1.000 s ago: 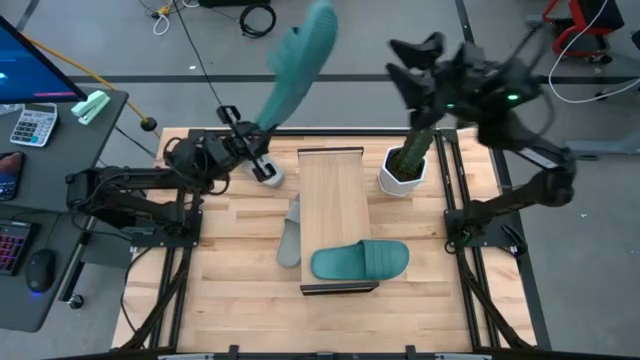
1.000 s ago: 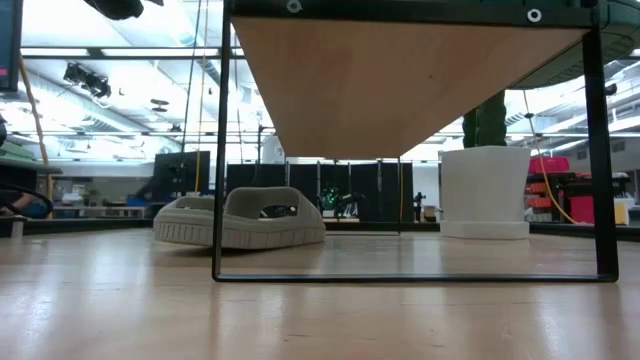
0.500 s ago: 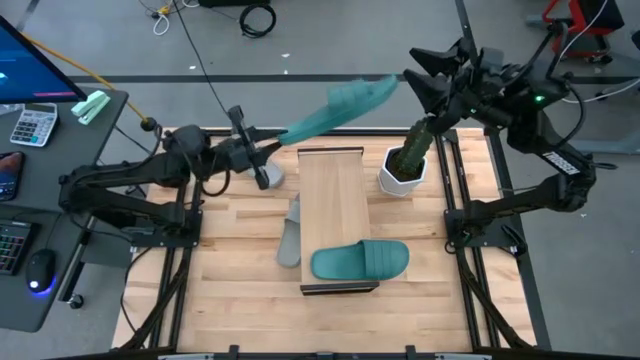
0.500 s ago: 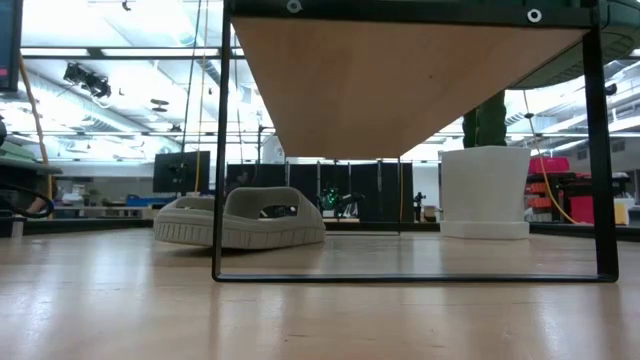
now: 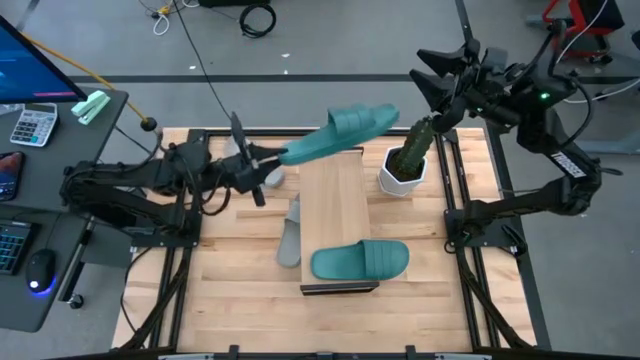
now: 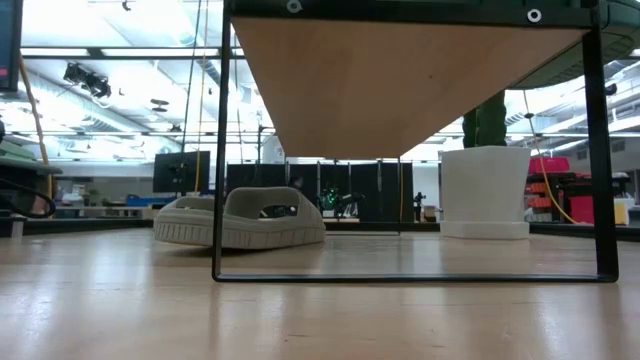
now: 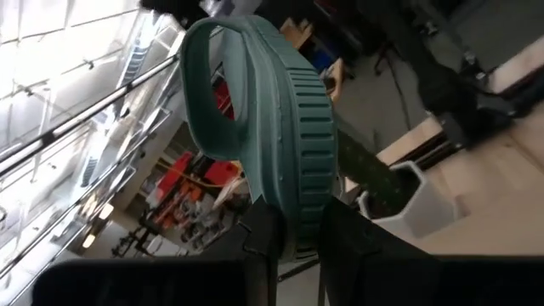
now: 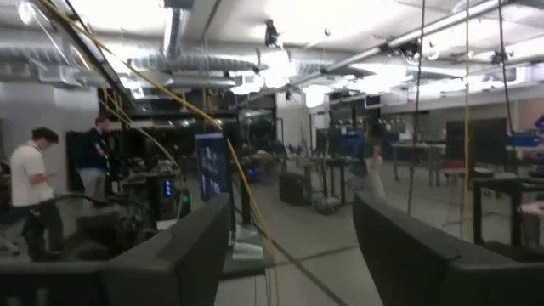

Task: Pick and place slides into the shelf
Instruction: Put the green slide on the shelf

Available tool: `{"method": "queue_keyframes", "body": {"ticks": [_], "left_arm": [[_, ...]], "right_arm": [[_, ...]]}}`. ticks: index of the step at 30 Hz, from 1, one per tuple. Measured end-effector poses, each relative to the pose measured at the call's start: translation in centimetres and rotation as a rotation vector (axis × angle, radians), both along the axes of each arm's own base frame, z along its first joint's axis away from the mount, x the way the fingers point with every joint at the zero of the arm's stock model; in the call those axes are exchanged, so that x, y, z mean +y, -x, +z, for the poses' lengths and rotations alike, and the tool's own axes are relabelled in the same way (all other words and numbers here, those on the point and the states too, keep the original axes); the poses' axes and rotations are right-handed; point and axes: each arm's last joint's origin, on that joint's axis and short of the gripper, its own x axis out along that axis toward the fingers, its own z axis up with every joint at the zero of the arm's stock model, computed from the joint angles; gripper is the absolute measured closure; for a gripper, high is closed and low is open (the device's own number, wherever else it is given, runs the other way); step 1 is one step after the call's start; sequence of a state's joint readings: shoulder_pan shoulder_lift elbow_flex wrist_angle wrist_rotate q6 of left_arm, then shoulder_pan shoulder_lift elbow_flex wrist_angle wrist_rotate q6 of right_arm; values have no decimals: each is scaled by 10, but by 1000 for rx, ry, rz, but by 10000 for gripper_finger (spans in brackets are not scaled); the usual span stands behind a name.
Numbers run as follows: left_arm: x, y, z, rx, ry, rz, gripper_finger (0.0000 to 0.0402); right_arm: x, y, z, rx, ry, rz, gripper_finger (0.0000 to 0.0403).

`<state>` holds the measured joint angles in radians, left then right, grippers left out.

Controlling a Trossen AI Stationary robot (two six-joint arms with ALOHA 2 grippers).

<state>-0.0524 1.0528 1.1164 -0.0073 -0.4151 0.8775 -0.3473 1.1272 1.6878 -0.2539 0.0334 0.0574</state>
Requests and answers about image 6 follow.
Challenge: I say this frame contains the wooden shelf black metal frame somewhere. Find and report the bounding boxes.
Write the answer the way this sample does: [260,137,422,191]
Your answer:
[211,0,620,284]

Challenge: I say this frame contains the black partition panels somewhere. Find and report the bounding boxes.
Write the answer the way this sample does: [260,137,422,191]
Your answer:
[225,162,415,224]

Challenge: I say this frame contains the background robot green lights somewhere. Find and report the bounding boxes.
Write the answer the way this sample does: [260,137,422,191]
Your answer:
[319,185,366,219]

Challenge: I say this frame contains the black computer monitor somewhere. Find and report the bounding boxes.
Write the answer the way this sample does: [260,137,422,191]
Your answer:
[152,150,212,194]

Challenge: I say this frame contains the white plant pot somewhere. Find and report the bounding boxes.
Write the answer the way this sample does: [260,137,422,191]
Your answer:
[439,145,532,240]

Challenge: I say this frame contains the blue crate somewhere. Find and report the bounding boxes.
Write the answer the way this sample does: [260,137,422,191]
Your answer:
[124,194,174,208]

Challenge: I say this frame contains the red storage bin rack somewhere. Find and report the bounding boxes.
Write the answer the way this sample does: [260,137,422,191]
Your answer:
[528,156,571,174]

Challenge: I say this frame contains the black background table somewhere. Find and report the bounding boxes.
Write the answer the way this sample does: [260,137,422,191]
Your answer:
[529,172,631,225]

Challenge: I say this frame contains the black ceiling-mounted device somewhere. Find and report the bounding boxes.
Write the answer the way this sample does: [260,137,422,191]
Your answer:
[63,63,112,100]

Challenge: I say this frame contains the red storage box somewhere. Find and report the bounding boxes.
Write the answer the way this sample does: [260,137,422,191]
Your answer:
[569,195,596,225]

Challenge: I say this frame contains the dark grey platform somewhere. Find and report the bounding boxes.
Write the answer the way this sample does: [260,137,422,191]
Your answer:
[0,142,64,177]

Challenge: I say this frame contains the yellow plastic bottle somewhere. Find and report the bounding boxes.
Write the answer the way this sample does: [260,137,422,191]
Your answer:
[613,198,630,226]

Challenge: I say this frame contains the black hanging cable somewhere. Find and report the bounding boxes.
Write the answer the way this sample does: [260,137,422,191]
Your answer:
[179,0,202,196]

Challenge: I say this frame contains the thin yellow cable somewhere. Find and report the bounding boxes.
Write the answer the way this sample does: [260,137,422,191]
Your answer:
[519,89,579,225]

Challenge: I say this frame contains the thick yellow rope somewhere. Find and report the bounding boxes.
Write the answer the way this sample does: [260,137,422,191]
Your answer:
[18,57,54,201]

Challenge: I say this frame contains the black cable loop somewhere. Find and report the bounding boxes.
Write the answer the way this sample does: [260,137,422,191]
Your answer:
[0,178,56,220]

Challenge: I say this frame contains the wall-mounted dark screen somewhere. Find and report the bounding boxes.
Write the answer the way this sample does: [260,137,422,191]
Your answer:
[0,0,24,94]

